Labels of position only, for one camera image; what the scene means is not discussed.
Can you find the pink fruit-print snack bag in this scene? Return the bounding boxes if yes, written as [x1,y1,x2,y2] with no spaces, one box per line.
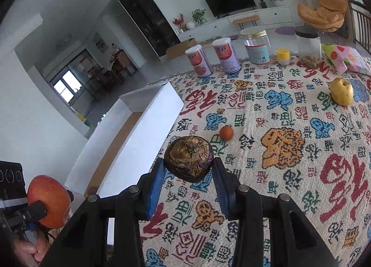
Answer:
[320,43,371,75]

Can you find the printed woven blanket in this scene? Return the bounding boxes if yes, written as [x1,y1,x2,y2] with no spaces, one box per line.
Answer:
[138,52,371,267]

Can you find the small yellow lid jar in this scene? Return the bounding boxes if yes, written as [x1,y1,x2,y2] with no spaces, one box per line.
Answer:
[276,48,291,66]

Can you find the tall black cabinet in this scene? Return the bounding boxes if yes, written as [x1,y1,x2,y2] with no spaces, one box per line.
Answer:
[115,0,181,57]

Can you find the white cardboard box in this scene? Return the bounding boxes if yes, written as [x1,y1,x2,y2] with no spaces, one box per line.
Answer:
[64,81,185,246]

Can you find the clear plastic jar black lid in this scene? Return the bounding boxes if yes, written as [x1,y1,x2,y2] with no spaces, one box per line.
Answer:
[295,26,322,69]

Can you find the orange cushioned chair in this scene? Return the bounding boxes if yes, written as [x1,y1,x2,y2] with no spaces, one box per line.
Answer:
[297,0,348,33]

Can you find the person's left hand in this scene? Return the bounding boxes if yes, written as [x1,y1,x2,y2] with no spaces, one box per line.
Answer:
[13,226,52,267]

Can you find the black television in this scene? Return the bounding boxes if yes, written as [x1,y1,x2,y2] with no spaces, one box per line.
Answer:
[203,0,257,18]

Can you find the red apple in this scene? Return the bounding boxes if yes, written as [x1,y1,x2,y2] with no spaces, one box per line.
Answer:
[27,175,72,229]

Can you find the white pink can right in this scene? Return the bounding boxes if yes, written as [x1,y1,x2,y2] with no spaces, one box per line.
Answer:
[211,38,242,74]

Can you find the labelled glass jar gold lid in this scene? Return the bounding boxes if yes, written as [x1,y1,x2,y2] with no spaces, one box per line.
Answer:
[240,27,272,69]

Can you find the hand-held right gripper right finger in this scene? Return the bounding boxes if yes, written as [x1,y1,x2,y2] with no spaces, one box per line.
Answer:
[212,157,339,267]

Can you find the red flower arrangement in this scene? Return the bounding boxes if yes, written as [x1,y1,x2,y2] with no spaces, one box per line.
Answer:
[172,13,187,32]

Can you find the dark purple mangosteen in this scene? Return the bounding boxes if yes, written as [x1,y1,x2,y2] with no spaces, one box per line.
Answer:
[163,136,215,183]

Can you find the white pink can left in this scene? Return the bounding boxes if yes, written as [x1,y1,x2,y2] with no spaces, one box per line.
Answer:
[185,45,213,79]

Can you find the small orange mandarin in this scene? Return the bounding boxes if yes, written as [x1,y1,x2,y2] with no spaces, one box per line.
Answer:
[219,126,234,141]

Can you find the white pink can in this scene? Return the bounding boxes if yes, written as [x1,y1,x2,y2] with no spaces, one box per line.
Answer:
[211,38,242,74]
[185,45,213,79]

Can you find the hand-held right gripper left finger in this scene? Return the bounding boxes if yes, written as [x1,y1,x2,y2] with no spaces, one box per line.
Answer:
[39,158,166,267]

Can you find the brown open cardboard box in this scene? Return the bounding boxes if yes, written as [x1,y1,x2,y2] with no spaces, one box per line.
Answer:
[166,38,213,59]

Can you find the dining table with chairs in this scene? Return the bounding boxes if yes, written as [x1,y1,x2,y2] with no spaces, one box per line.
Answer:
[87,49,138,89]

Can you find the leafy potted plant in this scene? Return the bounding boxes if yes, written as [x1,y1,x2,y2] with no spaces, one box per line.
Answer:
[192,9,208,25]

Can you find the wooden stool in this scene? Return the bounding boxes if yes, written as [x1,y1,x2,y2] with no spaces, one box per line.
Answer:
[233,15,260,31]

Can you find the yellow apple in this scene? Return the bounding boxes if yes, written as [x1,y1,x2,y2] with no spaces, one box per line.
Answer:
[330,77,355,107]

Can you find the wooden bench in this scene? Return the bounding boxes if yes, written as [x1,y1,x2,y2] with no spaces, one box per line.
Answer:
[346,0,371,53]

